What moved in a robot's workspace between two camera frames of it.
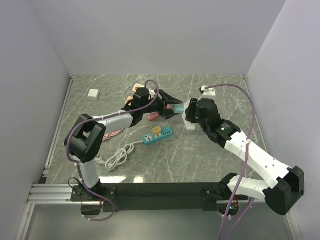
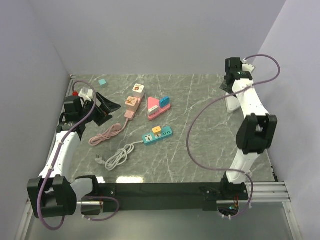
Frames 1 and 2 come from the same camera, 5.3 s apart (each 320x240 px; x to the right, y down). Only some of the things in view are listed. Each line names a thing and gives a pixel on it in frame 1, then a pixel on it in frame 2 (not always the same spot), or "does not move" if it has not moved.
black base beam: (150, 196) does not move
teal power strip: (166, 132) does not move
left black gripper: (167, 100) to (108, 105)
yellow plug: (157, 130) does not move
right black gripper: (190, 111) to (222, 87)
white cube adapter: (137, 86) does not move
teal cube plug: (178, 109) to (102, 82)
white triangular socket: (190, 126) to (232, 103)
